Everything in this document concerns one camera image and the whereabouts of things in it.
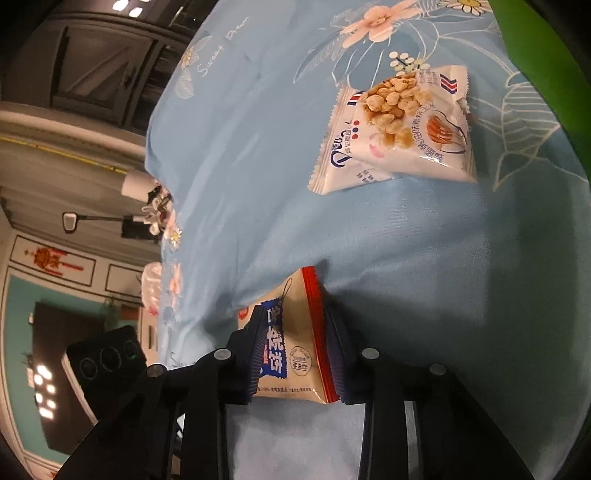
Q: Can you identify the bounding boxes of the silver crumpled wrappers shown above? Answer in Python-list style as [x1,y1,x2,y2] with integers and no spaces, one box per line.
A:
[143,185,175,227]

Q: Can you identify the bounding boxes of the white peanut snack packet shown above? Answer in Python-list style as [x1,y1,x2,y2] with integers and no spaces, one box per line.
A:
[308,65,478,195]

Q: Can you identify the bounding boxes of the black box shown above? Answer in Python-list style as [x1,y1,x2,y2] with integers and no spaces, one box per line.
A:
[121,217,151,239]

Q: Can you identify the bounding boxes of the black stand with mirror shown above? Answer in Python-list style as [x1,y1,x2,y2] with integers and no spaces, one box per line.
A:
[61,211,134,232]

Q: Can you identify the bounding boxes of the green potted plant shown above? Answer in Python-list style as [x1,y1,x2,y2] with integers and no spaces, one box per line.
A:
[104,295,126,325]

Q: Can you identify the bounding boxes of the white plastic bag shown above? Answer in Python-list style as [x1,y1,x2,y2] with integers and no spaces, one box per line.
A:
[141,261,164,315]

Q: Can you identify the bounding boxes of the white paper roll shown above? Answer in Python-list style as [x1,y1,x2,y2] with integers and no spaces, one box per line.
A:
[121,169,155,200]

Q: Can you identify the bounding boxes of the beige red-edged snack packet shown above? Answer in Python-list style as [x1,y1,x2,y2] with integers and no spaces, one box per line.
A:
[238,266,340,404]

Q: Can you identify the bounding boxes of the blue floral blanket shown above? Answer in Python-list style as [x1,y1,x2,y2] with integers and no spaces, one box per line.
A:
[144,0,589,480]

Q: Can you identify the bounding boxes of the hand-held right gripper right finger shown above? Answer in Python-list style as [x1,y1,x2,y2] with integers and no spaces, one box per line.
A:
[323,305,536,480]

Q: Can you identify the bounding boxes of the ceiling lights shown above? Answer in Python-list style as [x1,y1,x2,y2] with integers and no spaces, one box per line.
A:
[112,0,154,18]

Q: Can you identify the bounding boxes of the red wall ornament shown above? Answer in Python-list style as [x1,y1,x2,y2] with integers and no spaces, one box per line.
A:
[23,247,85,277]

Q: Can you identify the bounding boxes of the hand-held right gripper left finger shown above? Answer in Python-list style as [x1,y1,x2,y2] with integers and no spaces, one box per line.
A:
[58,318,269,480]

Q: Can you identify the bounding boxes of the black television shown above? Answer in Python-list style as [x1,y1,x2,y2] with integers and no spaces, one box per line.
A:
[31,302,118,452]

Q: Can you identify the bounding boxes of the dark framed window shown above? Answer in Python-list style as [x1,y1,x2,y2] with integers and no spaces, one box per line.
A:
[44,23,160,134]

